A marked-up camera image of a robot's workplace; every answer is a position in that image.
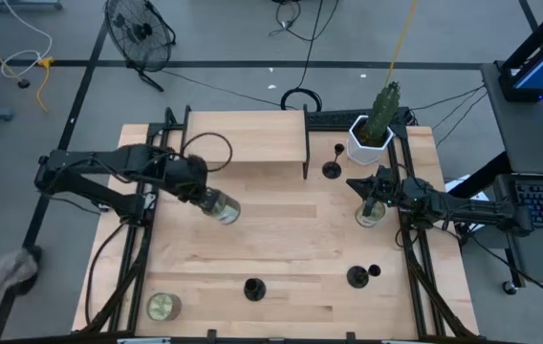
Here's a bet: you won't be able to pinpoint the green cactus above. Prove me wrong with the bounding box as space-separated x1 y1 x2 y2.
362 80 402 144

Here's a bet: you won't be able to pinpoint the black aluminium frame rails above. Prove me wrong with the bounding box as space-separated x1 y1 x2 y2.
78 105 191 335
384 107 481 340

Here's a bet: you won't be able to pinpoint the black keyboard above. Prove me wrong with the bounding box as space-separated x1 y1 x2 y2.
305 108 412 133

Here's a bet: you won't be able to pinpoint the black floor fan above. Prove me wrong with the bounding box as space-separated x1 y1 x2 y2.
103 0 177 93

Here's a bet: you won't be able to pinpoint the wooden shelf riser black legs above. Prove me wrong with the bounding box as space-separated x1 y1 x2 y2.
181 104 312 181

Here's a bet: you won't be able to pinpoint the grey desk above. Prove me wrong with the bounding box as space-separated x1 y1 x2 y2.
480 60 543 176

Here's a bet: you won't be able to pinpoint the glass jar candle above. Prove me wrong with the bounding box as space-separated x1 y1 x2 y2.
145 291 183 322
354 198 387 228
198 186 243 226

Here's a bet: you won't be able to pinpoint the yellow floor cable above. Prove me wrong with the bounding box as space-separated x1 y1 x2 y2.
35 55 57 115

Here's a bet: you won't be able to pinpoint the long black floor cable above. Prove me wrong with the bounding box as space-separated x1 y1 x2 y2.
294 0 325 90

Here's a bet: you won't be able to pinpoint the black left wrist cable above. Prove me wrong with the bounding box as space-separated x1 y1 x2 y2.
179 131 234 174

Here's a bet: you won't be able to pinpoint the black desk cable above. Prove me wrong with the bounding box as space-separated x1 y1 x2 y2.
432 88 489 147
409 84 487 112

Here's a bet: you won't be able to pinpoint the white floor cable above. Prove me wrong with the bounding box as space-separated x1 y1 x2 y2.
0 0 54 80

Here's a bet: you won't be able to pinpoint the tangled black floor cable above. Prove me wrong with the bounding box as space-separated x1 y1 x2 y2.
269 0 340 43

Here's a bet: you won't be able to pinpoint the white hexagonal plant pot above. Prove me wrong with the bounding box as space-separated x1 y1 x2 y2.
346 114 396 167

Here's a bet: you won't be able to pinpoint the black diagonal desk leg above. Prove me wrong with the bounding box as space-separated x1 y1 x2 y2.
446 150 512 200

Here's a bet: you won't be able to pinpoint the grey metal floor base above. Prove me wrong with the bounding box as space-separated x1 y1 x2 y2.
0 0 64 11

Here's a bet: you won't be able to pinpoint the coiled black cable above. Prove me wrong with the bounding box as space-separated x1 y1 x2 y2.
279 87 323 114

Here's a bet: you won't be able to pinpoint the black candlestick holder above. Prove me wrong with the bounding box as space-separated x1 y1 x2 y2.
243 277 268 303
321 142 346 181
346 263 382 290

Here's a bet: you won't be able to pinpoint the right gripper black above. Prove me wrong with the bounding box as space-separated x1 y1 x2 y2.
346 164 400 206

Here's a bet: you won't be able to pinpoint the black cable beside frame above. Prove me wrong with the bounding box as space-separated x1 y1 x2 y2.
83 222 129 326

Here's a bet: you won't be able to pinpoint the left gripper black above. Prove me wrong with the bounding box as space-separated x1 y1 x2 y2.
165 153 221 216

